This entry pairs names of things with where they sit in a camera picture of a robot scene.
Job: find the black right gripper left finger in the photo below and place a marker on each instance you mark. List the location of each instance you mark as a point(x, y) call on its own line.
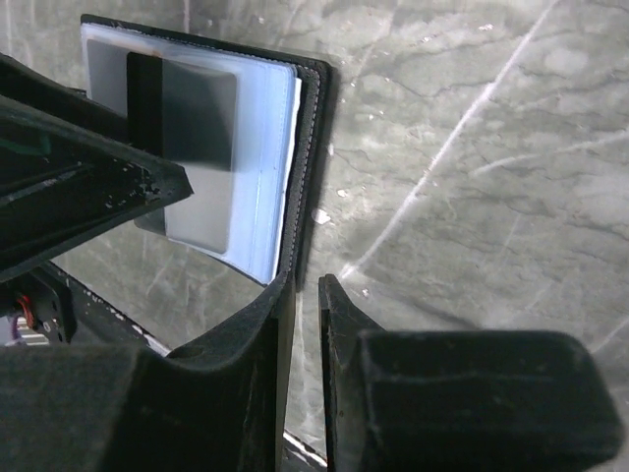
point(147, 403)

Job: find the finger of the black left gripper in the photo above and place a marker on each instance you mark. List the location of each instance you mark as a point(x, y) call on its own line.
point(68, 172)

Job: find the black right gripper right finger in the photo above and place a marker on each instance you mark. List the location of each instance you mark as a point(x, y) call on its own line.
point(455, 400)

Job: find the thin grey card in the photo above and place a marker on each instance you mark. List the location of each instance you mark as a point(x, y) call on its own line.
point(184, 114)

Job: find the black leather card holder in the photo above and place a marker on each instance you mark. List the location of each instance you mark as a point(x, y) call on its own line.
point(279, 131)

